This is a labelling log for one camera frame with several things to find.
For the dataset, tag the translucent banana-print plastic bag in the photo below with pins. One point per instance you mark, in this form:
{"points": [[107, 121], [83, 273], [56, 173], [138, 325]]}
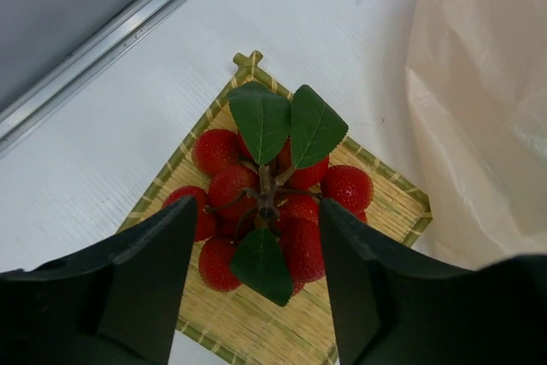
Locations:
{"points": [[476, 90]]}

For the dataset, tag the red fake berry bunch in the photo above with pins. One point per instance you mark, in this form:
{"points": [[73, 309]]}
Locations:
{"points": [[258, 218]]}

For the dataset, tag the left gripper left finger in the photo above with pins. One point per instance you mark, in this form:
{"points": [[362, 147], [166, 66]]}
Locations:
{"points": [[114, 302]]}

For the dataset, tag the left side aluminium rail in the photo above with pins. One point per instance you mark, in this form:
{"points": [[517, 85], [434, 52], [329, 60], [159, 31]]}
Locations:
{"points": [[79, 66]]}

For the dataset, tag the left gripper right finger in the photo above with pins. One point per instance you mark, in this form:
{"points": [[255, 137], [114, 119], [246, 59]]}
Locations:
{"points": [[393, 305]]}

